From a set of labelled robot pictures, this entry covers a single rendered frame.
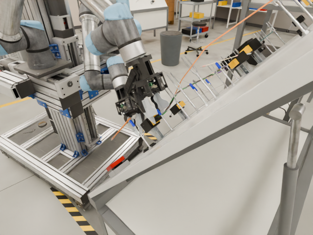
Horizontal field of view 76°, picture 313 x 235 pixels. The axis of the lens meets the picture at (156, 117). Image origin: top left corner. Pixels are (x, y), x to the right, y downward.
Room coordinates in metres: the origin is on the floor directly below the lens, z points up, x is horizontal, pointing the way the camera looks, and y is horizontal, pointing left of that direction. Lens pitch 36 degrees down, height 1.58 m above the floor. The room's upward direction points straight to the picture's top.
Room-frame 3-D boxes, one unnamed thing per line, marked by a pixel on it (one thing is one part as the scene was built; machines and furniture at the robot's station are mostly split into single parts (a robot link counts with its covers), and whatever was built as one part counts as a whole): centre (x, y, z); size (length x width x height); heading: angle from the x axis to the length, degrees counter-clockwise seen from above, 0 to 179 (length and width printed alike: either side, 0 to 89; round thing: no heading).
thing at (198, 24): (4.86, -0.96, 0.34); 0.58 x 0.55 x 0.69; 90
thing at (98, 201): (0.89, -0.13, 0.83); 1.18 x 0.05 x 0.06; 138
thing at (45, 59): (1.10, 0.65, 1.21); 0.15 x 0.15 x 0.10
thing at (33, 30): (1.09, 0.65, 1.33); 0.13 x 0.12 x 0.14; 150
